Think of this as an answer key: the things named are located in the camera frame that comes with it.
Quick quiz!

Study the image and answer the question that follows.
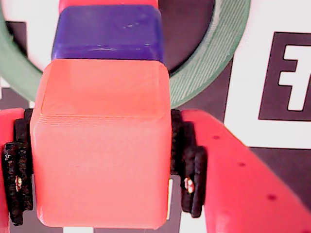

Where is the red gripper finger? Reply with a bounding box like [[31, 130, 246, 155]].
[[169, 109, 311, 233], [0, 108, 34, 233]]

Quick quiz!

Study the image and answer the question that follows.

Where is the orange cube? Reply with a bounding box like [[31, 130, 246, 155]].
[[29, 58, 172, 230]]

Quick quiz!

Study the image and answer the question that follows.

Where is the blue cube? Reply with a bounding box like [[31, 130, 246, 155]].
[[51, 4, 166, 66]]

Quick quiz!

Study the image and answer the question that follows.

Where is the red cube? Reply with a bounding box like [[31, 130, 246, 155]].
[[58, 0, 160, 14]]

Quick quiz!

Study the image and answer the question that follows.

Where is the checkerboard marker mat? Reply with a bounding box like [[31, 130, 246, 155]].
[[0, 0, 311, 233]]

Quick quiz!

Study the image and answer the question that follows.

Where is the green ring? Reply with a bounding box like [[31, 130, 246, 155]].
[[0, 0, 251, 110]]

